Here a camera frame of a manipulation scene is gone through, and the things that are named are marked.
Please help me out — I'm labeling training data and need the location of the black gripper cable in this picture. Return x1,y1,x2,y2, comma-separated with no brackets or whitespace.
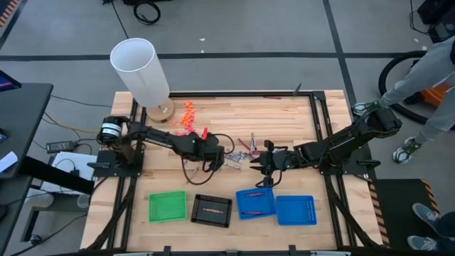
180,133,236,186
255,166,285,188

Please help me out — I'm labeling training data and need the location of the black aluminium table frame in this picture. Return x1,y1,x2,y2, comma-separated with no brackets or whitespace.
83,90,390,256

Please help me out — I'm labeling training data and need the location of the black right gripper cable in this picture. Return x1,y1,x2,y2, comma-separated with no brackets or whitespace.
255,166,285,188

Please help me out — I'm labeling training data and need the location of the orange-black striped mat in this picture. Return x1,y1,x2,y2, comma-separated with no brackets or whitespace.
0,0,21,28

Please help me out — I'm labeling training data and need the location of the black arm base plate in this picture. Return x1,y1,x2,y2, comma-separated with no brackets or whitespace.
87,149,145,178
319,147,382,176

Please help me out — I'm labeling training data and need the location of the white box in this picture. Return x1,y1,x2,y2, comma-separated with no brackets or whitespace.
41,151,99,195

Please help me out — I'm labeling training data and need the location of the black power adapter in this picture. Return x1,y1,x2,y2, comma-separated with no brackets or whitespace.
45,141,75,154

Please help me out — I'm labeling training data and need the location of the black floor equipment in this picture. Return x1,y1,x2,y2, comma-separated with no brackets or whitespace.
417,0,455,41

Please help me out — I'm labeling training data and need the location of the blue plastic basket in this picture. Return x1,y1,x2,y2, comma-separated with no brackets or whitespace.
235,187,277,220
276,195,318,226

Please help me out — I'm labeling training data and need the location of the person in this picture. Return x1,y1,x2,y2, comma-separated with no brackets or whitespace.
407,202,455,252
351,35,455,165

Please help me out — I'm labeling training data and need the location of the green plastic basket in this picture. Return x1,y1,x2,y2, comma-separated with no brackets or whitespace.
148,191,188,223

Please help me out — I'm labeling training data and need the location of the black cable coil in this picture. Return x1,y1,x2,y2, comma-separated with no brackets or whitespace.
133,1,161,26

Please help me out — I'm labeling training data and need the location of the white paper sheet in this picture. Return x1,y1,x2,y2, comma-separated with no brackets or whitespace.
0,151,18,174

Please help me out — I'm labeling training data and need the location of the black desk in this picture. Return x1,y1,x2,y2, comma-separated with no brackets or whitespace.
0,82,96,246

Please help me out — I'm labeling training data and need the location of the black plastic basket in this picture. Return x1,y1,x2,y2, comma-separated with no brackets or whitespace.
191,193,233,229

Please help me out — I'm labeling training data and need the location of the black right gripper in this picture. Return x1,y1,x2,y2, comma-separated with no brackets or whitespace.
250,140,303,188

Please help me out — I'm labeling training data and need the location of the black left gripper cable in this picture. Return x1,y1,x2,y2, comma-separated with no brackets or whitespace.
180,133,236,186

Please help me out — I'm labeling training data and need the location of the black hose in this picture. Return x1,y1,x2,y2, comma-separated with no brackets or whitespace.
378,50,455,131

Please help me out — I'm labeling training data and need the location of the orange eraser caps pile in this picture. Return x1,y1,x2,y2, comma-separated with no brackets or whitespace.
179,100,197,129

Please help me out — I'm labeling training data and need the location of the laptop with blue screen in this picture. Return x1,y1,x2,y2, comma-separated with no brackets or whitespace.
0,70,22,92

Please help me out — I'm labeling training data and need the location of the black hazard-striped mat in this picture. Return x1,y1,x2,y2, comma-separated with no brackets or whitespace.
368,177,447,247

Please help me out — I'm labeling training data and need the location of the orange canister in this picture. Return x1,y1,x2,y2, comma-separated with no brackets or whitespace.
421,83,451,107

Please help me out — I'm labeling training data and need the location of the white lamp with wooden base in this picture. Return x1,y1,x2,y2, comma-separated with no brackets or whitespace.
109,38,176,124

